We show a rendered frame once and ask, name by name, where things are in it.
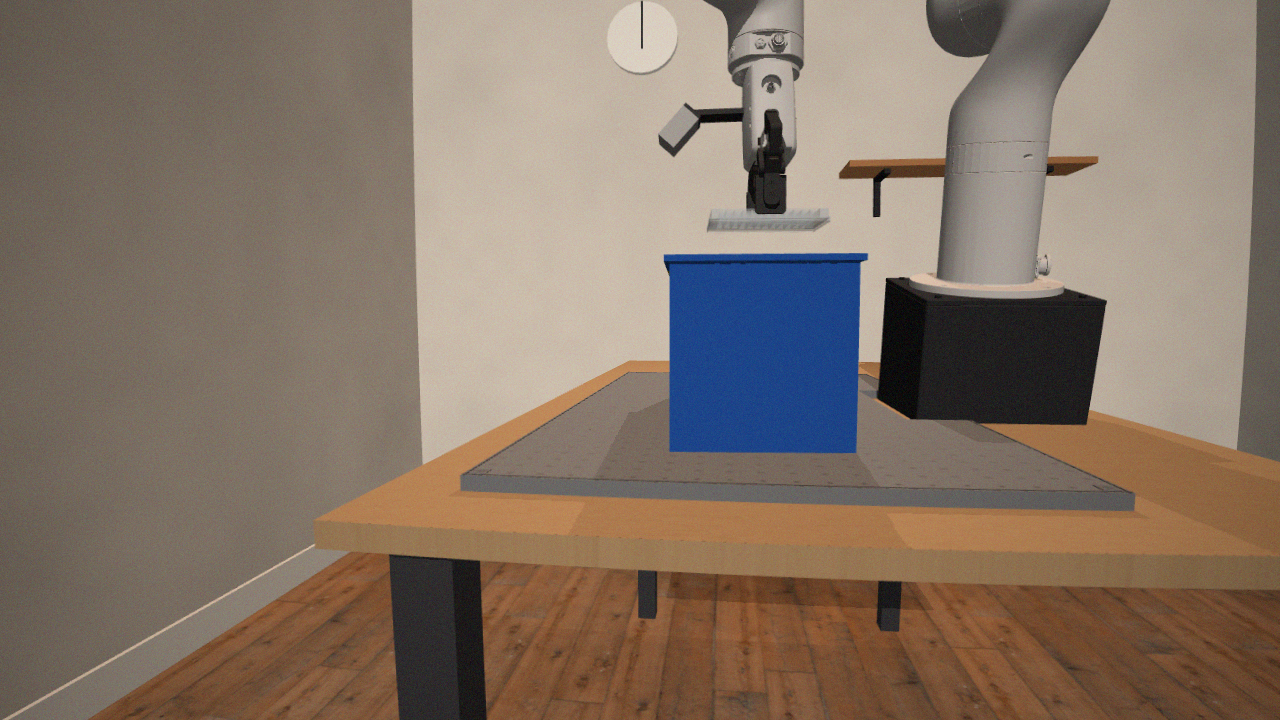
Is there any blue box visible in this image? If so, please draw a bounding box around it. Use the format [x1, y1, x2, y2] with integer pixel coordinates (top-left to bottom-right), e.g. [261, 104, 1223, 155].
[664, 252, 868, 454]

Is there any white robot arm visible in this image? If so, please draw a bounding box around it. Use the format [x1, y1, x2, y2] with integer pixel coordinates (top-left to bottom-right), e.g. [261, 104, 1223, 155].
[658, 0, 1111, 299]

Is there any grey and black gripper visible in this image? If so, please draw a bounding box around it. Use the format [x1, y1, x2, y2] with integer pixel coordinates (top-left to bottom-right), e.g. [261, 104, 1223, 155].
[732, 59, 800, 214]

